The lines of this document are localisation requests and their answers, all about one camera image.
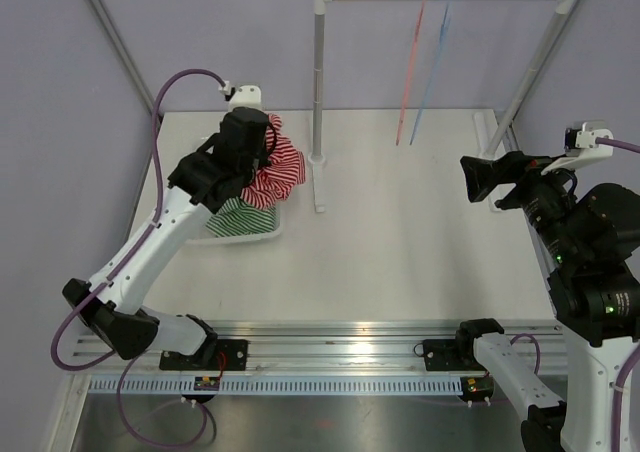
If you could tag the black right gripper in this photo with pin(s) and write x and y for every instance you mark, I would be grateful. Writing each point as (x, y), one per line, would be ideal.
(523, 169)

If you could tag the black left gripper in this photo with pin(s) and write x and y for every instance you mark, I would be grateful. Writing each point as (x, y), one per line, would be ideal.
(263, 161)

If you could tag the red striped tank top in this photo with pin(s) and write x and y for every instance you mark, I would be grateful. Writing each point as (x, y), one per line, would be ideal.
(286, 170)

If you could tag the green striped tank top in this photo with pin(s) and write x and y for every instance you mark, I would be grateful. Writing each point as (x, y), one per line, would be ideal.
(238, 218)

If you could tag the pink wire hanger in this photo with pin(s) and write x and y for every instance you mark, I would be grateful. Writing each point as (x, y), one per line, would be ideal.
(410, 73)

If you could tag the blue wire hanger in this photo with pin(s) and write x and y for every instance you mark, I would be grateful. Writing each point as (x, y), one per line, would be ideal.
(435, 66)

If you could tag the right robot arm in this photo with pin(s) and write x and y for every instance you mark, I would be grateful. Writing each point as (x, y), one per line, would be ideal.
(593, 292)

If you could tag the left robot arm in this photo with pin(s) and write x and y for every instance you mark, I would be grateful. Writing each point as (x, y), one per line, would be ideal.
(110, 303)

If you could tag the clear plastic basket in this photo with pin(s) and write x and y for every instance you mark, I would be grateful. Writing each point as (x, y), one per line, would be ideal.
(206, 238)

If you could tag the grey clothes rack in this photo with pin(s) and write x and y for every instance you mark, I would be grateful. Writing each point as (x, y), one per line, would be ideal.
(489, 143)

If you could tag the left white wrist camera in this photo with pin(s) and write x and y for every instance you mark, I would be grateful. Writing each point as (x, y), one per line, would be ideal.
(246, 95)

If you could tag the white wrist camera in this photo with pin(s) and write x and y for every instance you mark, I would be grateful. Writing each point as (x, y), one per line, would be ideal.
(246, 95)
(581, 147)

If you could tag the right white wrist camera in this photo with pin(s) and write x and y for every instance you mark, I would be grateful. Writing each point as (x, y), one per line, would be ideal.
(581, 147)

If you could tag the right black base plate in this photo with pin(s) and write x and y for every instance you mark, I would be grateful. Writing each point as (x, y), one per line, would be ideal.
(442, 355)

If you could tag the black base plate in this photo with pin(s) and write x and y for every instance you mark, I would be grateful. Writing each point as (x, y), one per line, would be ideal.
(442, 355)
(228, 355)

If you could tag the aluminium mounting rail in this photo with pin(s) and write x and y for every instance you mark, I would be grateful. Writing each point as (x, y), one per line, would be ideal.
(348, 347)

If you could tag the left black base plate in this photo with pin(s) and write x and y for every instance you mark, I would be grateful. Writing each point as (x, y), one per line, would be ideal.
(228, 355)

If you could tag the white slotted cable duct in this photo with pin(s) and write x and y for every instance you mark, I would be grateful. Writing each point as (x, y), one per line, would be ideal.
(279, 386)

